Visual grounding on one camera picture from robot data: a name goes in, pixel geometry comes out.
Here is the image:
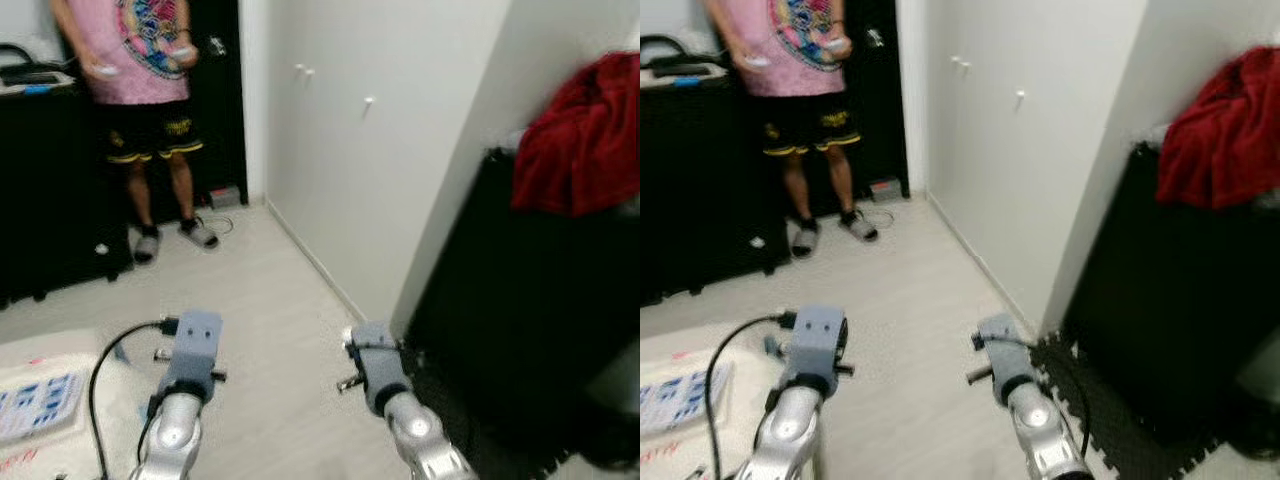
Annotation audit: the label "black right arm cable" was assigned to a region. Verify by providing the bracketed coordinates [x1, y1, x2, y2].
[975, 335, 1091, 456]

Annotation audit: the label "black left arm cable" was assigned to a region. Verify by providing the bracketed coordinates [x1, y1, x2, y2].
[705, 312, 796, 480]
[88, 318, 181, 480]

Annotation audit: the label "cream cartoon print blanket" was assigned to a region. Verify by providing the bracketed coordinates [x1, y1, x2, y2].
[640, 320, 791, 480]
[0, 330, 151, 480]

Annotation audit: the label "red cloth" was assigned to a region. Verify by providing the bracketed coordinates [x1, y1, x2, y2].
[1155, 45, 1280, 209]
[510, 52, 641, 219]

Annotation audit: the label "black flat device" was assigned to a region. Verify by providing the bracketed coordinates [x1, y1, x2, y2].
[640, 35, 726, 86]
[0, 43, 76, 96]

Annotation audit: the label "white book blue letters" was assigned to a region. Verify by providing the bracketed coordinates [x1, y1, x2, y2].
[0, 370, 86, 443]
[640, 360, 736, 436]

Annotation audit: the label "black foam floor mat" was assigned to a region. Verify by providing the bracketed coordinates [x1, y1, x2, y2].
[400, 340, 601, 480]
[1030, 335, 1231, 480]

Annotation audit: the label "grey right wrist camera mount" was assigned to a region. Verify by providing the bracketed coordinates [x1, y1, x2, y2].
[348, 322, 411, 416]
[975, 313, 1036, 401]

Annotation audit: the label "person in pink shirt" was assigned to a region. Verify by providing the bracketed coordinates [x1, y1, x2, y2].
[50, 0, 221, 266]
[700, 0, 881, 259]

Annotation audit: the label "black cabinet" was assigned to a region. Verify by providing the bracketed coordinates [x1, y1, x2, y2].
[405, 145, 641, 471]
[1060, 140, 1280, 461]

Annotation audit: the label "black door panel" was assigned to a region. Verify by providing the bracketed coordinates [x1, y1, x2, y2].
[185, 0, 249, 206]
[840, 0, 911, 201]

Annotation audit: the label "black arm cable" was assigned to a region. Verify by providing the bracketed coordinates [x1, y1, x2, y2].
[705, 312, 796, 480]
[88, 318, 181, 480]
[975, 335, 1091, 456]

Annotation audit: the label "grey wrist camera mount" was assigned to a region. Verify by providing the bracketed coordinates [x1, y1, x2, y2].
[348, 322, 411, 416]
[975, 313, 1036, 401]
[785, 305, 849, 396]
[158, 310, 223, 401]

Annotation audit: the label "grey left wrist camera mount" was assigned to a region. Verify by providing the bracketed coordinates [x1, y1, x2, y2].
[158, 310, 223, 401]
[785, 305, 849, 396]

